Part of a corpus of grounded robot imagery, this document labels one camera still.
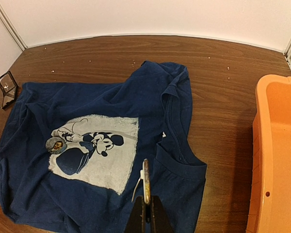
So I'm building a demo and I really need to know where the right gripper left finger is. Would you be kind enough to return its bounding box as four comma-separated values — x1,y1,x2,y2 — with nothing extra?
124,196,148,233

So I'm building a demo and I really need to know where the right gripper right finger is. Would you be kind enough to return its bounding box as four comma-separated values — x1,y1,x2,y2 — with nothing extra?
150,196,174,233

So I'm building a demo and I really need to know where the black brooch display box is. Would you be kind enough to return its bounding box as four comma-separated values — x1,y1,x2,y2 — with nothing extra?
0,71,19,110

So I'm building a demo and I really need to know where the starry night round brooch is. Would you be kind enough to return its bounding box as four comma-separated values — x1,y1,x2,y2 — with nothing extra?
131,159,151,205

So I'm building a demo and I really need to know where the portrait round brooch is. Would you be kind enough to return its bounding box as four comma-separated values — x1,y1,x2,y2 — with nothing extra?
46,137,67,154

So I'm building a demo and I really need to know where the navy white clothing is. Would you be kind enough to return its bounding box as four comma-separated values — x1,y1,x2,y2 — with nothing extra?
0,61,207,233

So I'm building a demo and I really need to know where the orange plastic bin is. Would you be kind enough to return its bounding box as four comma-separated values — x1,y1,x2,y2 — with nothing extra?
246,75,291,233

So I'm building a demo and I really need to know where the left aluminium frame post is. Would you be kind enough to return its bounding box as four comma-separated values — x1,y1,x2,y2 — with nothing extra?
0,4,28,51

